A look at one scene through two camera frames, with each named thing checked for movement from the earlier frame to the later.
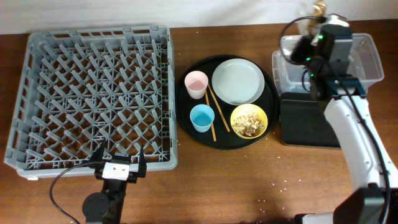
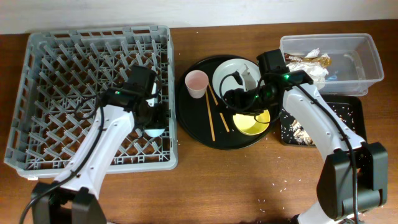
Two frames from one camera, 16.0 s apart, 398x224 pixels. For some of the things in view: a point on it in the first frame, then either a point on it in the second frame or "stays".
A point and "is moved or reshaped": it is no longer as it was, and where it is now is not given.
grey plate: [238, 81] stays
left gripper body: [132, 177] to [156, 116]
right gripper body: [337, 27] to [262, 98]
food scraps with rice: [249, 125] to [293, 133]
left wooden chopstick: [214, 134] stays
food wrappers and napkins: [305, 26] to [317, 73]
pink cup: [196, 83] stays
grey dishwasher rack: [75, 87] stays
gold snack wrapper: [319, 10] is moved or reshaped
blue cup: [202, 116] to [154, 132]
